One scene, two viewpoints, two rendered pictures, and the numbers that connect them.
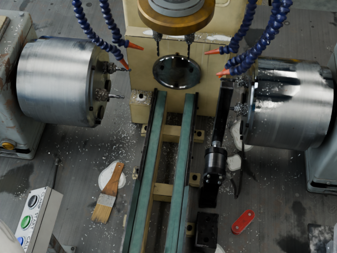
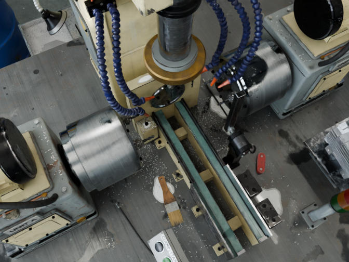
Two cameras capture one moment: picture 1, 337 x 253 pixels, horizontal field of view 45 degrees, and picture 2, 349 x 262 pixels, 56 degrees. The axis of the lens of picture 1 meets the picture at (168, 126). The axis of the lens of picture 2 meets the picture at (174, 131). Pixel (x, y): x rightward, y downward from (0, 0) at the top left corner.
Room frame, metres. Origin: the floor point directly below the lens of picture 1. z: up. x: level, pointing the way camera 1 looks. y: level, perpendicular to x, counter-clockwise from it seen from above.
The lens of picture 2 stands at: (0.28, 0.33, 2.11)
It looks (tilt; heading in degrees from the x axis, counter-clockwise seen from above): 66 degrees down; 324
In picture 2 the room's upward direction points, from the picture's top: straight up
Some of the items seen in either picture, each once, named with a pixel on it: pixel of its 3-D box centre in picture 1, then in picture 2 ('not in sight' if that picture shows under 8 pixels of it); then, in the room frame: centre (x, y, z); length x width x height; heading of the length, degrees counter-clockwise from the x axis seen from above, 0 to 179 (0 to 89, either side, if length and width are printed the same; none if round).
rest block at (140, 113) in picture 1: (142, 106); (147, 129); (0.80, 0.09, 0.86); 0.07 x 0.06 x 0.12; 83
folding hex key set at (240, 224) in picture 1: (242, 222); (260, 163); (0.42, -0.22, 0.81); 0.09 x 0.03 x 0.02; 135
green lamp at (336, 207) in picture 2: not in sight; (343, 202); (0.15, -0.24, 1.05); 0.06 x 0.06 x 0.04
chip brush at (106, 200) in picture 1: (110, 191); (169, 199); (0.52, 0.18, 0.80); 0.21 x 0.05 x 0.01; 165
